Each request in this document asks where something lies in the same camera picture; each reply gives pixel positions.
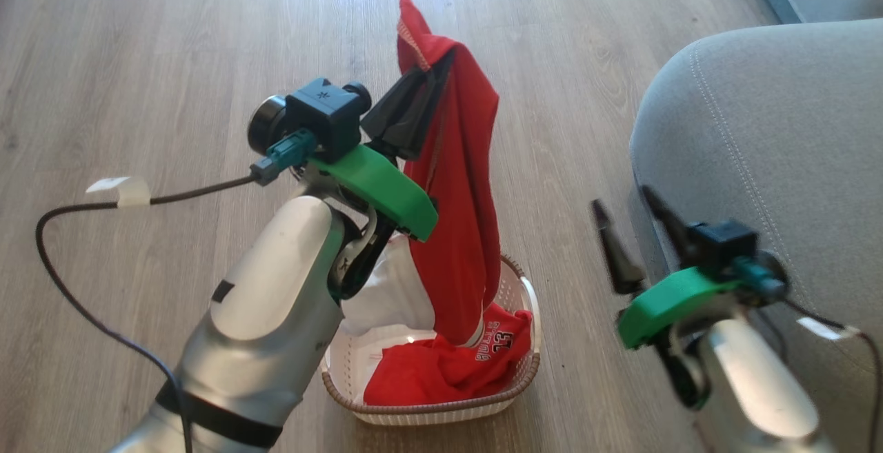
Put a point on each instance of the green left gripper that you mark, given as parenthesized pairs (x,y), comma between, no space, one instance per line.
(386,187)

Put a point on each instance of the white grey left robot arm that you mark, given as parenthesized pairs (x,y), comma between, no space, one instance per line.
(276,301)

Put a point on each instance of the dark teal wrist camera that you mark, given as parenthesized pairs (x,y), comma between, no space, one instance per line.
(724,246)
(324,115)

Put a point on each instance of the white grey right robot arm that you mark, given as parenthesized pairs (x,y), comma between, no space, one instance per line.
(759,384)

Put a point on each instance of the dark teal left wrist camera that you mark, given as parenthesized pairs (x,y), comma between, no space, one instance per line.
(324,115)

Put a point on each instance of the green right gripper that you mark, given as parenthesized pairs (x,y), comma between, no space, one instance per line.
(655,308)

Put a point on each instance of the red basketball jersey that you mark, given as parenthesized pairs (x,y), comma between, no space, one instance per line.
(459,232)

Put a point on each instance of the white clothing item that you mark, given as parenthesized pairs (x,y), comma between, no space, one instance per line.
(390,294)

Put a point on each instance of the cream plastic laundry basket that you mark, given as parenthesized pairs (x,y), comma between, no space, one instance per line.
(428,413)

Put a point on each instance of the dark teal right wrist camera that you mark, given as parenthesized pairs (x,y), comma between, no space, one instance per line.
(724,246)

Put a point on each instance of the grey fabric sofa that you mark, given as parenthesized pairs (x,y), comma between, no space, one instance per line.
(772,129)

